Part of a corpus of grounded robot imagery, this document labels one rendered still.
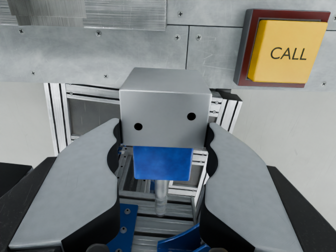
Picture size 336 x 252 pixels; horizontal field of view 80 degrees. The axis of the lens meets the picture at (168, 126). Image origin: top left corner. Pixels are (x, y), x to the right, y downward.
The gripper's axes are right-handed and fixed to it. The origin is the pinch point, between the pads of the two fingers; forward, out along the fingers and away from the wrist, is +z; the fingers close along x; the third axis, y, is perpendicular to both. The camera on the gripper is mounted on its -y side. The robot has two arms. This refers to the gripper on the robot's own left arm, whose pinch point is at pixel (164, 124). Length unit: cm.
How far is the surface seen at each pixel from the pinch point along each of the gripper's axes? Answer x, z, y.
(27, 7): -11.2, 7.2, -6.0
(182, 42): 1.7, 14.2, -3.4
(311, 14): 14.3, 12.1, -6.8
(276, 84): 12.9, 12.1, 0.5
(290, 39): 12.0, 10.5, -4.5
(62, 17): -8.3, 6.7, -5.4
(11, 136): -93, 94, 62
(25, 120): -81, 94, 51
